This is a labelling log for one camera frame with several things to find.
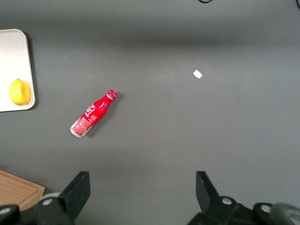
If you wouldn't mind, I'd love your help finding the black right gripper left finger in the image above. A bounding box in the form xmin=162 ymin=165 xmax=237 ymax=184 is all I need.
xmin=35 ymin=171 xmax=91 ymax=225

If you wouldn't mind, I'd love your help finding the wooden two-drawer cabinet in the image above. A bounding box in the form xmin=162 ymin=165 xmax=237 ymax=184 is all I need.
xmin=0 ymin=170 xmax=46 ymax=211

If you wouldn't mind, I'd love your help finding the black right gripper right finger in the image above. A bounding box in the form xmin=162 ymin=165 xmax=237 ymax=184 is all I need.
xmin=187 ymin=171 xmax=244 ymax=225

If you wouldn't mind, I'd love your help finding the red cola bottle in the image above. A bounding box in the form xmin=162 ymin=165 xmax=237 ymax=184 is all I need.
xmin=69 ymin=90 xmax=118 ymax=138

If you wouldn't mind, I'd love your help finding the beige rectangular tray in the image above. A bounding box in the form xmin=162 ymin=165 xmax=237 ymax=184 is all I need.
xmin=0 ymin=29 xmax=36 ymax=113

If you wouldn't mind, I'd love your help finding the yellow lemon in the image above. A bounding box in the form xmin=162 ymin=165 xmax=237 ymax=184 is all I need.
xmin=8 ymin=78 xmax=31 ymax=106

